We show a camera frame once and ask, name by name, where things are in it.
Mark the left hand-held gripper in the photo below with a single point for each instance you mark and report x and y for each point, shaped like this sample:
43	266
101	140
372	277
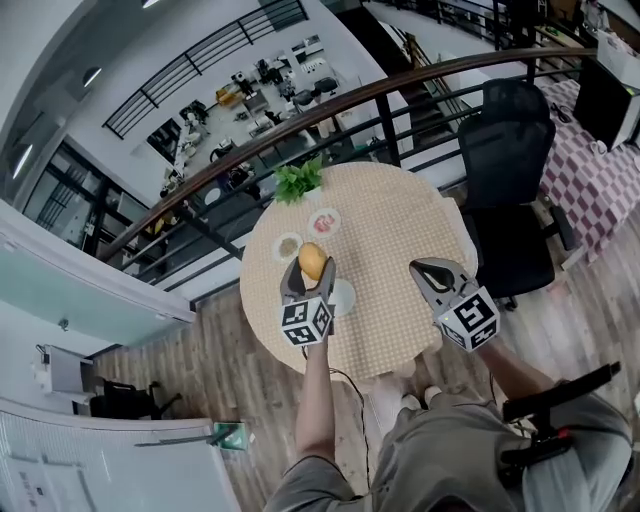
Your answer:
305	325

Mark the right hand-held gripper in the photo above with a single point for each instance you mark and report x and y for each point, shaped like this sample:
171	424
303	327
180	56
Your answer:
470	320

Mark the person's right forearm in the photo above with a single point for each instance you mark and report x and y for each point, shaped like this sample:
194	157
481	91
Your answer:
510	370

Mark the person's left forearm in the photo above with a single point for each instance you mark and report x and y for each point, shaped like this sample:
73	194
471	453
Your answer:
315	400

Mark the small white plate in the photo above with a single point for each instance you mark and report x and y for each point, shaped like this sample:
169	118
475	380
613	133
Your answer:
337	225
277	250

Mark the brown food portion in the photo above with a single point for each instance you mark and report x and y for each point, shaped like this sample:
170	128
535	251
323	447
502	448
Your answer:
287	246

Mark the pink meat slices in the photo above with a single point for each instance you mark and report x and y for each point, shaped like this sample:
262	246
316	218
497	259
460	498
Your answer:
324	223

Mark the round table beige checked cloth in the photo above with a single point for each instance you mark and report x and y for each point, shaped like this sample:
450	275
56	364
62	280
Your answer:
390	225

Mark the green potted plant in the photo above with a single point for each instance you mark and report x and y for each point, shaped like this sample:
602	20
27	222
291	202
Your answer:
295	182

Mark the person's white shoe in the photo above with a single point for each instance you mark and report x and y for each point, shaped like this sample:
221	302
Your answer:
410	402
433	392

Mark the black mesh office chair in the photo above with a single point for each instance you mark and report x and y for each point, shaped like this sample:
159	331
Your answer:
505	150

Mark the black body harness rig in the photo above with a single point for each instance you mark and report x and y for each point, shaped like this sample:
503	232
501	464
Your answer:
550	395

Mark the black railing brown handrail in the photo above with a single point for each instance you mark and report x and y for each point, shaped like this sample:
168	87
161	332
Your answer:
387	130

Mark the green floor box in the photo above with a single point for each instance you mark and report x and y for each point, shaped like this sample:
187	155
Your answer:
230	436

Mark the pink checkered cloth table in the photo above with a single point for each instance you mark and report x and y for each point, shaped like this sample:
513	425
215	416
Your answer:
590	190

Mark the person's grey clothing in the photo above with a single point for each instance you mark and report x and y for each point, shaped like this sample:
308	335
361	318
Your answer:
440	460

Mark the white cup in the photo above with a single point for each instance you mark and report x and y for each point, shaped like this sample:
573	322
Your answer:
599	149

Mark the black scissors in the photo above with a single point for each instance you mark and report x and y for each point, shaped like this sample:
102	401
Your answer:
561	112

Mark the small black chair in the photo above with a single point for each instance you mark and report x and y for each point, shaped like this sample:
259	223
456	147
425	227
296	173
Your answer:
120	400

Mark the frosted glass door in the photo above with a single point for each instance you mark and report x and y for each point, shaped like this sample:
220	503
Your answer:
75	290

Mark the white box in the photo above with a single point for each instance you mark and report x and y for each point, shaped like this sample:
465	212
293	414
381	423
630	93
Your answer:
65	370

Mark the black horizontal bar railing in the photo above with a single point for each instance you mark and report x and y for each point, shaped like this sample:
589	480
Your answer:
191	61

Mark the black stair railing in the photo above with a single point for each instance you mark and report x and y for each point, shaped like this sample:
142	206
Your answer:
450	12

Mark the white plastic basket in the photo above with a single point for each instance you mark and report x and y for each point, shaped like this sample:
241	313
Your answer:
617	50

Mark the black pendant lamp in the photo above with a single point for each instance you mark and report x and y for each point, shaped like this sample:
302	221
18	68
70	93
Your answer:
92	77

